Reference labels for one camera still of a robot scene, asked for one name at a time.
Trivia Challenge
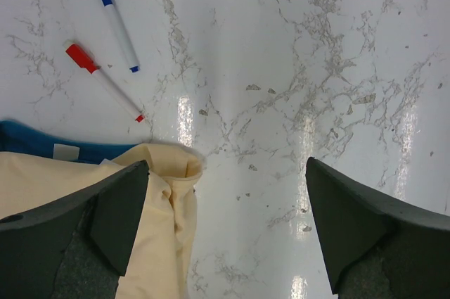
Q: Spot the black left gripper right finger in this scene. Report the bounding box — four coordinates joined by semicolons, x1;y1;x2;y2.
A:
306;157;449;298

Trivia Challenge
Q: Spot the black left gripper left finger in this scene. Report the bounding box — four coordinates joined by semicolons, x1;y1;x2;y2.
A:
1;160;149;298

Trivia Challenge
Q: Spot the folded cream t shirt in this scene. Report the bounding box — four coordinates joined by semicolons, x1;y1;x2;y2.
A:
1;144;203;298

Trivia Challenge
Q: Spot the folded blue t shirt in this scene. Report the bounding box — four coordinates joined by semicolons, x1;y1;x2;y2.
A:
1;120;134;165

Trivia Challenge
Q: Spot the red capped white marker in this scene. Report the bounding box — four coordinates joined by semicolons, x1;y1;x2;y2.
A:
64;40;145;123

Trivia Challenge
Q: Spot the blue capped white marker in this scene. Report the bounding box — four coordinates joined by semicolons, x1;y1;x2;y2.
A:
101;0;140;73

